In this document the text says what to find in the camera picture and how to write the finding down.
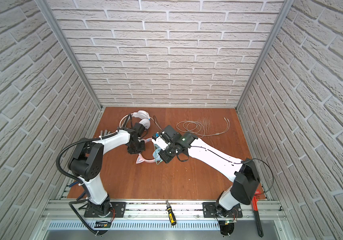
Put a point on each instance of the aluminium frame rail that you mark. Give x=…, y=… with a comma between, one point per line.
x=156, y=210

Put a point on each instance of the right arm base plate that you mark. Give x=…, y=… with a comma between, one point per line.
x=214, y=210

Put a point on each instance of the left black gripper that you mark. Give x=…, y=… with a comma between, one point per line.
x=133, y=151

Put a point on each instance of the yellow black screwdriver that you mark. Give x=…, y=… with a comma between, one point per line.
x=171, y=215

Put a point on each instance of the pink blue cat-ear headphones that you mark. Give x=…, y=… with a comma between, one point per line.
x=150, y=155

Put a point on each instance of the red pipe wrench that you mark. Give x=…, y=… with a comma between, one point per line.
x=257, y=218

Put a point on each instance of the small black electronics board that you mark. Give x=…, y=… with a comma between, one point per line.
x=102, y=224

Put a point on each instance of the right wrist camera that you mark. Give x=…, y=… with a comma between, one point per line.
x=161, y=140

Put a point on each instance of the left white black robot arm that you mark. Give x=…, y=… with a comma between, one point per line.
x=87, y=158

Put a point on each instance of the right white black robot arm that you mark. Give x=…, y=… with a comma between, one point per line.
x=242, y=173

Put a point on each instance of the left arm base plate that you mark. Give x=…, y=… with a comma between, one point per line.
x=106, y=210

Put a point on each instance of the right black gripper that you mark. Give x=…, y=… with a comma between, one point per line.
x=164, y=154

